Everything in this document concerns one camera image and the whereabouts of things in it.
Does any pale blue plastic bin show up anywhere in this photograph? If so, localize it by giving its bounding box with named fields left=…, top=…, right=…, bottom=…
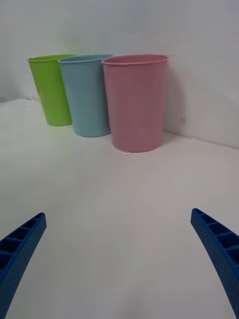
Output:
left=57, top=53, right=113, bottom=138

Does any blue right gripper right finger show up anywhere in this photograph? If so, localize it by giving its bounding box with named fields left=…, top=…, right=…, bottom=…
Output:
left=191, top=208, right=239, bottom=319

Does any green plastic bin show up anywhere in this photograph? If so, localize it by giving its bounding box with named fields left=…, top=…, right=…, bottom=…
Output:
left=26, top=54, right=77, bottom=127

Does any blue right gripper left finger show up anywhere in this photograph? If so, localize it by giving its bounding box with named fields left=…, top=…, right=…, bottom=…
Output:
left=0, top=212, right=47, bottom=319

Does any pink plastic bin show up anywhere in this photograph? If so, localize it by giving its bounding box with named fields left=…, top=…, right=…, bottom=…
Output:
left=101, top=54, right=169, bottom=153

